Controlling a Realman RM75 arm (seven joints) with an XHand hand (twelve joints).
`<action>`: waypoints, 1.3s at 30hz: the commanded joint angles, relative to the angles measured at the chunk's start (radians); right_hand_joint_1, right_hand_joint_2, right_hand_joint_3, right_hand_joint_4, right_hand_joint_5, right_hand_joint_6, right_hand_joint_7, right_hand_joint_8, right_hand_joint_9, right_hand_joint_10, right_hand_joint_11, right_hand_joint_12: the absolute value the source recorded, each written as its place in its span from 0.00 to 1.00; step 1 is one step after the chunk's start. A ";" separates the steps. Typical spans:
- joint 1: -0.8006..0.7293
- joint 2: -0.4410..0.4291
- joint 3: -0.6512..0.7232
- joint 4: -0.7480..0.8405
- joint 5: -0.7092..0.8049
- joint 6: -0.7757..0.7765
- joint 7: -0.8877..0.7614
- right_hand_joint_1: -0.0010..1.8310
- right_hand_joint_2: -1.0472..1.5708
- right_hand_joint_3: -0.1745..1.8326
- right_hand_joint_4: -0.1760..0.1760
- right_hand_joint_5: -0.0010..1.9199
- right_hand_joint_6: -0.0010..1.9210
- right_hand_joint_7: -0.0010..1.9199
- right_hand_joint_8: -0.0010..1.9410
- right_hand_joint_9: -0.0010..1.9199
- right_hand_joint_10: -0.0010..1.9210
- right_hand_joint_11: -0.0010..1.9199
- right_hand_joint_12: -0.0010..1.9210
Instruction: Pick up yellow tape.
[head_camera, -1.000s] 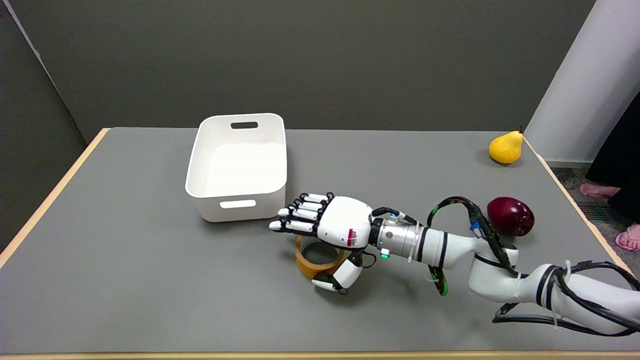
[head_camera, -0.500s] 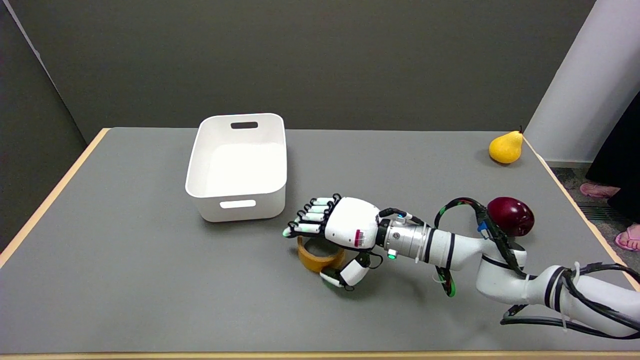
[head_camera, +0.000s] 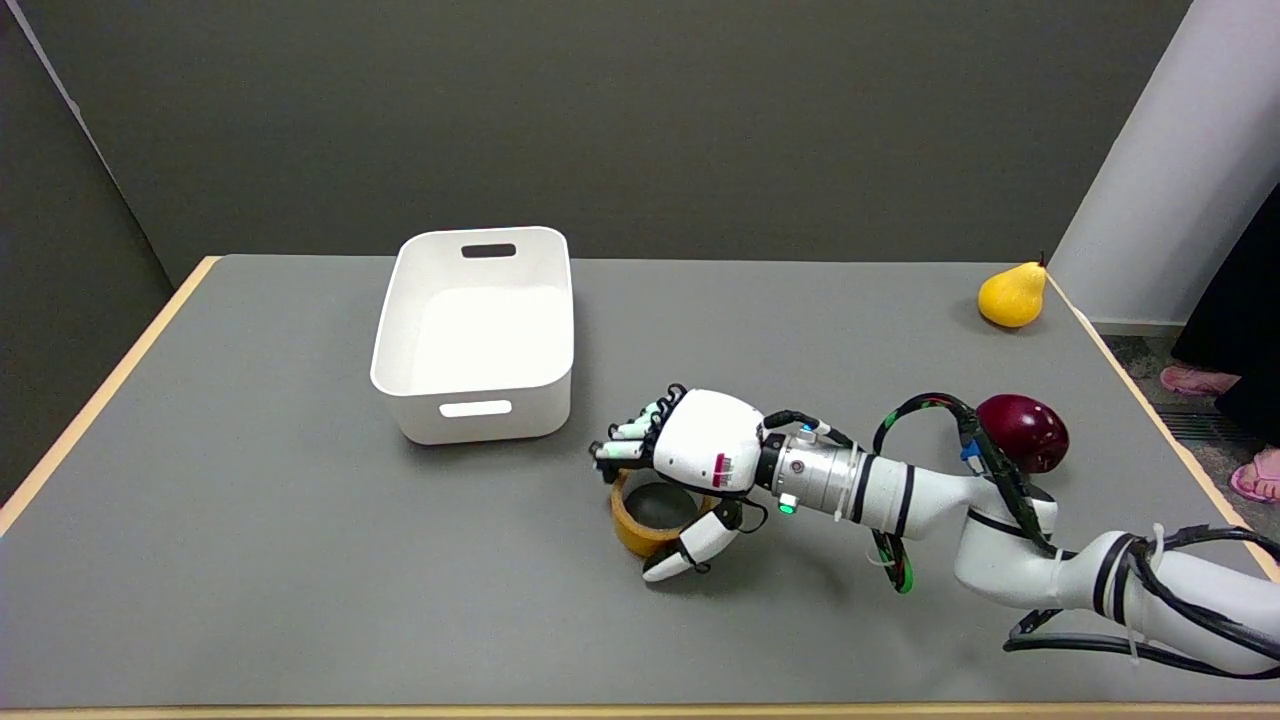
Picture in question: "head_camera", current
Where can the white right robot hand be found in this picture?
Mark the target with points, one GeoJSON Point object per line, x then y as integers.
{"type": "Point", "coordinates": [705, 440]}

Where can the yellow tape roll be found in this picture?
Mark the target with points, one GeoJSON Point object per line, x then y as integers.
{"type": "Point", "coordinates": [632, 528]}

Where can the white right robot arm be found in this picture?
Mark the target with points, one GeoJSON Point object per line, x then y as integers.
{"type": "Point", "coordinates": [1000, 550]}

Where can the white plastic bin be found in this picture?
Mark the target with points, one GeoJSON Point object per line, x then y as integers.
{"type": "Point", "coordinates": [478, 340]}

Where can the dark red apple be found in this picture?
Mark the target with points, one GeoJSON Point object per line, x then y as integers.
{"type": "Point", "coordinates": [1030, 430]}

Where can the yellow pear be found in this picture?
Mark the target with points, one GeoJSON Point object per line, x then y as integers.
{"type": "Point", "coordinates": [1012, 296]}

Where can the pink slipper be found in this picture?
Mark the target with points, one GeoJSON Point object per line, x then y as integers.
{"type": "Point", "coordinates": [1260, 480]}
{"type": "Point", "coordinates": [1195, 380]}

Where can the person in black clothing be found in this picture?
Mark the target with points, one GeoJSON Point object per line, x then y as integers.
{"type": "Point", "coordinates": [1245, 300]}

